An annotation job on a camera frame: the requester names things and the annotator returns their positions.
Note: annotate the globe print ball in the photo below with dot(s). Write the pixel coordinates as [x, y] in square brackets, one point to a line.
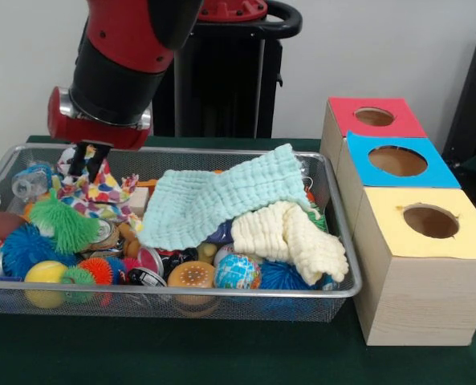
[237, 272]

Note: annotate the small brown football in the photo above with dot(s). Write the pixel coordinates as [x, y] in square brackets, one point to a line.
[1, 224]

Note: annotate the lime green spiky ball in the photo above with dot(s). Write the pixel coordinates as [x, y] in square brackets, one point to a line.
[67, 226]

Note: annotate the burger squeeze toy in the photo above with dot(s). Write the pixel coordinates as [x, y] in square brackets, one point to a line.
[191, 274]

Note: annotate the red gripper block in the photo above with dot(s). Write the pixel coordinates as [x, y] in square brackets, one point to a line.
[101, 134]

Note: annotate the blue spiky ball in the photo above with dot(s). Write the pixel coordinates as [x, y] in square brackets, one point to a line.
[25, 250]

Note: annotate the plain wooden block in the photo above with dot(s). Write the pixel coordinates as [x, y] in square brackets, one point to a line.
[140, 200]

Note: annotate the cream waffle cloth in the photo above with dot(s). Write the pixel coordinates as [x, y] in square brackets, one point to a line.
[286, 236]

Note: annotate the shallow clear mesh bin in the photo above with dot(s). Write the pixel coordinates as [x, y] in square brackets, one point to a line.
[342, 224]

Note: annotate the mint green waffle cloth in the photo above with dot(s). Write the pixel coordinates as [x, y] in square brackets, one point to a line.
[221, 192]

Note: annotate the wooden box with three holes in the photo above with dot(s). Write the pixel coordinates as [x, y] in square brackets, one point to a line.
[422, 297]

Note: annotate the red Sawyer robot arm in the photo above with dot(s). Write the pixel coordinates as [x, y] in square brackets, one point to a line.
[121, 60]

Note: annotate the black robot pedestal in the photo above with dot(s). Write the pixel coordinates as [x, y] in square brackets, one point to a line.
[237, 80]

